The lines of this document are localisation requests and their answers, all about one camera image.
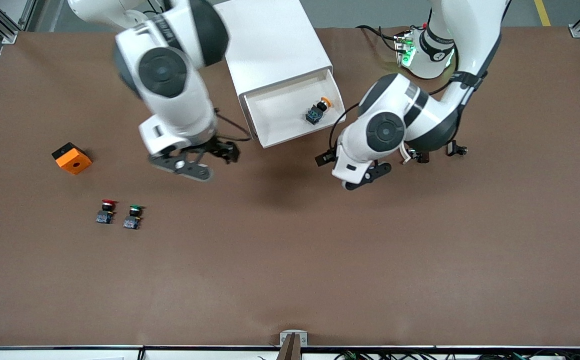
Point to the brown table mat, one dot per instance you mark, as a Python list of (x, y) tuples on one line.
[(290, 250)]

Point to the yellow push button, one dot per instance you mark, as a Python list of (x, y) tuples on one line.
[(316, 114)]

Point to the orange button box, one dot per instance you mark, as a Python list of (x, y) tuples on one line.
[(74, 162)]

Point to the green push button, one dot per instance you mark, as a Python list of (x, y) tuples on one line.
[(130, 222)]

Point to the table edge rail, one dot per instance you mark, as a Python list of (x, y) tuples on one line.
[(194, 353)]

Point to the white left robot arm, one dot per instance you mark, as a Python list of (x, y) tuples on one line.
[(420, 115)]

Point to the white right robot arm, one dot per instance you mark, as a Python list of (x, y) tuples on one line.
[(169, 90)]

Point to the red push button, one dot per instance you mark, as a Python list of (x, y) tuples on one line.
[(104, 216)]

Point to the grey camera bracket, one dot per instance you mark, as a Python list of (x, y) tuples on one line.
[(293, 345)]

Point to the small black component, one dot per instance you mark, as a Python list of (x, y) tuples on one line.
[(452, 148)]

